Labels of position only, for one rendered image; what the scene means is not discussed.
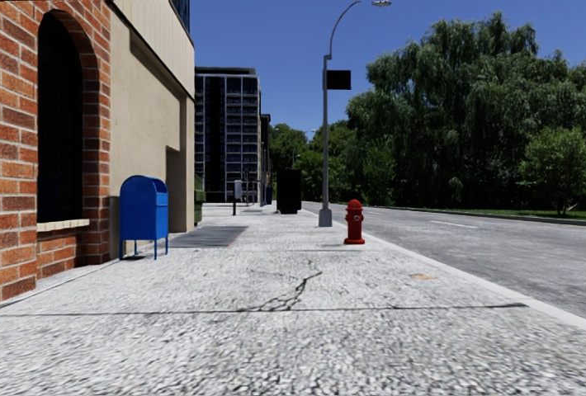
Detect dark bin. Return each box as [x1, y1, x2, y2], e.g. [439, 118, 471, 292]
[276, 169, 303, 215]

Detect blue letter box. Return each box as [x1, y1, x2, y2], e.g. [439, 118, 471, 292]
[119, 175, 170, 262]

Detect glass tower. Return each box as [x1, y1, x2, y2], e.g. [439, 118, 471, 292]
[195, 66, 262, 204]

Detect red fire hydrant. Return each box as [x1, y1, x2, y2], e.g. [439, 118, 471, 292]
[343, 199, 366, 246]

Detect grey street lamp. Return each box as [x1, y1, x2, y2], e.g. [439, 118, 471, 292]
[318, 0, 393, 229]

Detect trees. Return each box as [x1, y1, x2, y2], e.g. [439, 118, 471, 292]
[267, 12, 586, 217]

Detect pale concrete building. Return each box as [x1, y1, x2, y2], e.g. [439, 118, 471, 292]
[106, 0, 196, 247]

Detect red brick building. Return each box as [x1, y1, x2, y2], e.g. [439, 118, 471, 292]
[0, 0, 112, 308]

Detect dark building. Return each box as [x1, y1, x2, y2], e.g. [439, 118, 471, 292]
[260, 113, 274, 206]

